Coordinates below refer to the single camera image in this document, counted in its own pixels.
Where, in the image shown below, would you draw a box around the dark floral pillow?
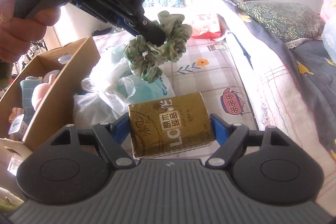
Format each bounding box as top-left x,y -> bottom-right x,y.
238,1 -> 325,48

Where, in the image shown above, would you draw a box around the white tied plastic bag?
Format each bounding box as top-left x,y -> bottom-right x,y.
73,44 -> 175,129

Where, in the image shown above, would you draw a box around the pink plush pig toy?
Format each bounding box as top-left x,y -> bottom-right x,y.
31,70 -> 60,111

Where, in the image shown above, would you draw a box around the teal checkered cloth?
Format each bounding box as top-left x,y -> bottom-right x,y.
20,76 -> 42,125

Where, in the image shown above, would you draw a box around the white rolled blanket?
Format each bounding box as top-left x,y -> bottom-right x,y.
210,0 -> 335,210

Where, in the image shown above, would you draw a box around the gold tissue pack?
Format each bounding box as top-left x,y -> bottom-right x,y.
128,92 -> 215,159

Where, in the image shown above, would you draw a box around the white red label can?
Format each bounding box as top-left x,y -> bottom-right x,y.
8,107 -> 28,141

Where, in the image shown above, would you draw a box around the person's hand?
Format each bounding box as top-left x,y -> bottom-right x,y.
1,0 -> 61,63

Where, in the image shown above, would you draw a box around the red wet wipes pack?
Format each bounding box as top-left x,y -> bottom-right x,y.
189,14 -> 222,39

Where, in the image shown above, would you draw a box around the grey bed sheet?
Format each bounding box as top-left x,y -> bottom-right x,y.
219,1 -> 335,160

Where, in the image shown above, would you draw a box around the pink blue quilt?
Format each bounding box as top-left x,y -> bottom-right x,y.
320,0 -> 336,63

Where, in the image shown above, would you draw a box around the brown cardboard box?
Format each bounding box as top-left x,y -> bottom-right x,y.
1,37 -> 100,162

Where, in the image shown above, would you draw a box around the green scrunched cloth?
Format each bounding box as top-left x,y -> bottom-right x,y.
124,11 -> 193,84

